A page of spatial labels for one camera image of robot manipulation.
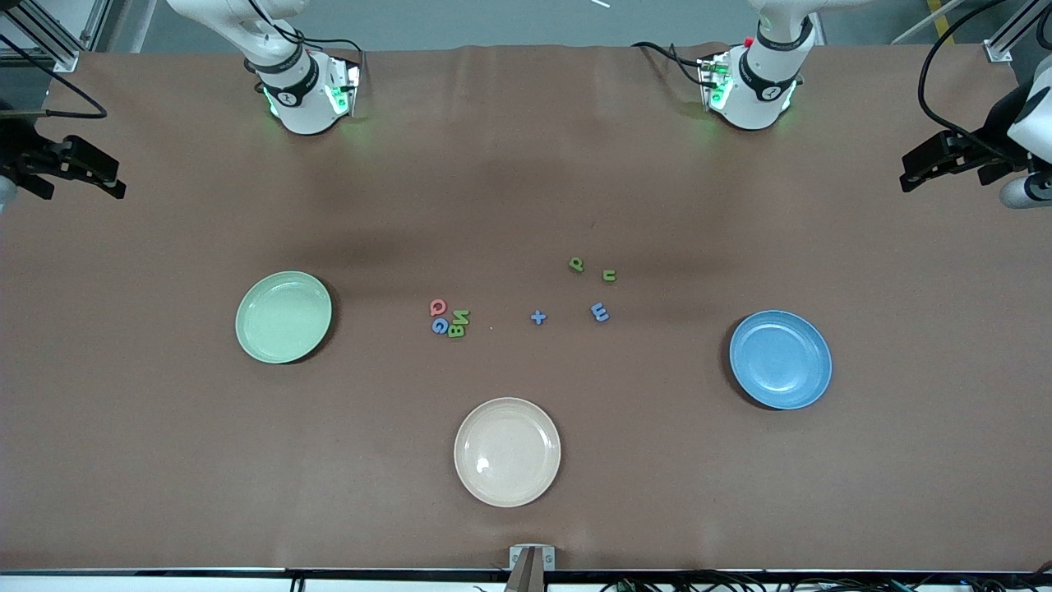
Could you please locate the brown table cover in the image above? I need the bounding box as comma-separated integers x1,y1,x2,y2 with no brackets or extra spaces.
0,43,1052,572

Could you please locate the green plate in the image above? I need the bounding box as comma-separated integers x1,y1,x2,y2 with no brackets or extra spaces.
235,271,334,365

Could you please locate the aluminium frame post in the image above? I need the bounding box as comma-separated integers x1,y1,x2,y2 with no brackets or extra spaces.
982,0,1052,62
0,0,112,73

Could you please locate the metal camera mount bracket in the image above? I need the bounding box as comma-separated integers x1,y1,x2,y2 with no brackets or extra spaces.
505,544,556,592

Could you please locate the blue plate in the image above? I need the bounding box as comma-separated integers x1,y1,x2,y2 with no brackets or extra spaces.
729,309,833,411

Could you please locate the black base power cable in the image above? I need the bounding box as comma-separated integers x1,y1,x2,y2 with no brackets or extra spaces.
631,39,708,87

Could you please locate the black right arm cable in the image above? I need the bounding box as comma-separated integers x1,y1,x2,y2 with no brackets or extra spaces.
0,56,109,121

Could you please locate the beige plate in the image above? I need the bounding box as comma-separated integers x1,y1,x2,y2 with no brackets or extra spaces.
454,397,562,508

